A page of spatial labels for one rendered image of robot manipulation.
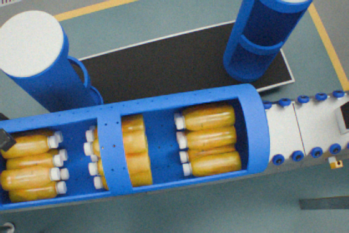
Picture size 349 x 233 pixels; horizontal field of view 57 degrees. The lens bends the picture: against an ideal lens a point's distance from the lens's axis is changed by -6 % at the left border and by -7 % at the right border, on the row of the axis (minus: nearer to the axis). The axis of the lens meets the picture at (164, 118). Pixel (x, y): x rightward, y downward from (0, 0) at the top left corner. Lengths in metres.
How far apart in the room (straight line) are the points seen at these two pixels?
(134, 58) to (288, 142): 1.23
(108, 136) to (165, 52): 1.34
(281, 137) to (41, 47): 0.95
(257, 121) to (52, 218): 1.60
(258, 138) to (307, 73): 1.59
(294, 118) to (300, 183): 1.01
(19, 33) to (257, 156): 0.96
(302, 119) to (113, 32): 1.56
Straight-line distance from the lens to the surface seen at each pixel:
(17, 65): 1.33
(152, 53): 2.21
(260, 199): 2.22
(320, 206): 2.02
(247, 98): 1.00
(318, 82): 2.52
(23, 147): 1.13
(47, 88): 1.41
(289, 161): 1.30
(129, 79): 2.15
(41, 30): 1.36
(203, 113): 1.06
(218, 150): 1.14
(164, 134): 1.20
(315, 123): 1.37
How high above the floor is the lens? 2.14
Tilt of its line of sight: 75 degrees down
